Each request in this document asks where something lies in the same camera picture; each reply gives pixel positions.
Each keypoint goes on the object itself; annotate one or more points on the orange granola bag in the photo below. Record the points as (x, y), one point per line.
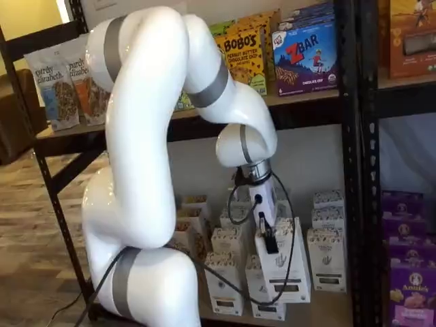
(86, 88)

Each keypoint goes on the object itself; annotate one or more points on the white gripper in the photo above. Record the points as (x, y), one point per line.
(267, 201)

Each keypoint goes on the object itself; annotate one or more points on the blue Z Bar box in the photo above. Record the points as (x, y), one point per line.
(306, 13)
(306, 61)

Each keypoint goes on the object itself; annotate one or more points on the white box green strip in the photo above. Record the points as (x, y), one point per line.
(327, 262)
(328, 199)
(265, 265)
(327, 218)

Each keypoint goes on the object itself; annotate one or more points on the yellow purely elizabeth box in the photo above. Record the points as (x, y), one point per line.
(190, 248)
(189, 215)
(183, 231)
(195, 201)

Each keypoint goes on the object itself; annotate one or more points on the green Bobo's apple pie box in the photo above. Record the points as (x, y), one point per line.
(184, 102)

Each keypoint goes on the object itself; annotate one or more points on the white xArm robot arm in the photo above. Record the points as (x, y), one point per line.
(136, 136)

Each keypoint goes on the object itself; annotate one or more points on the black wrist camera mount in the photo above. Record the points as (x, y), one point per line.
(240, 175)

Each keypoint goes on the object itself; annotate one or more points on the orange Annie's box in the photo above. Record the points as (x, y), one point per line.
(412, 41)

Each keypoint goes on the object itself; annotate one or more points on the black metal shelf rack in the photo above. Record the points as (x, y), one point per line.
(371, 204)
(351, 170)

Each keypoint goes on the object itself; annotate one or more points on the yellow Bobo's peanut butter box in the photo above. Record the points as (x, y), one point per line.
(245, 58)
(255, 22)

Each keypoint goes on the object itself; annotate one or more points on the white box pink strip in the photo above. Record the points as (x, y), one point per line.
(269, 311)

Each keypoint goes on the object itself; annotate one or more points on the brown armchair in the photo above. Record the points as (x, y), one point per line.
(13, 136)

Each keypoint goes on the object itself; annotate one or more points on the blue granola bag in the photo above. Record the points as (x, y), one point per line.
(51, 88)

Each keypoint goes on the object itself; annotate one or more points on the purple Annie's box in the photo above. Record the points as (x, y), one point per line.
(402, 202)
(405, 226)
(412, 252)
(413, 299)

